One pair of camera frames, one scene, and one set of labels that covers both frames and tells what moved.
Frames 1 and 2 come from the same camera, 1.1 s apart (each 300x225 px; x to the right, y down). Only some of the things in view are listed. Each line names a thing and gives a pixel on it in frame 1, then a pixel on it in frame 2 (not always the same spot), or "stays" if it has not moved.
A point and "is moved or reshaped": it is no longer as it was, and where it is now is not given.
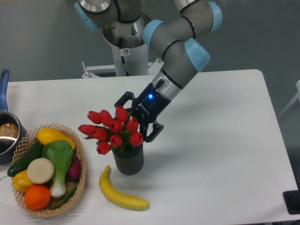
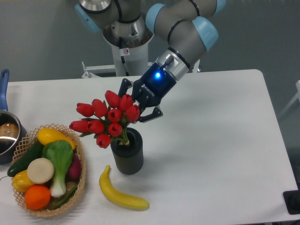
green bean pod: (71, 192) stays
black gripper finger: (128, 95) to (125, 84)
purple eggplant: (74, 171) stays
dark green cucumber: (22, 162) stays
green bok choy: (60, 153) stays
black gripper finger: (157, 128) to (156, 114)
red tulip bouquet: (111, 132) is moved or reshaped
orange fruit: (37, 197) stays
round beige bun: (40, 170) stays
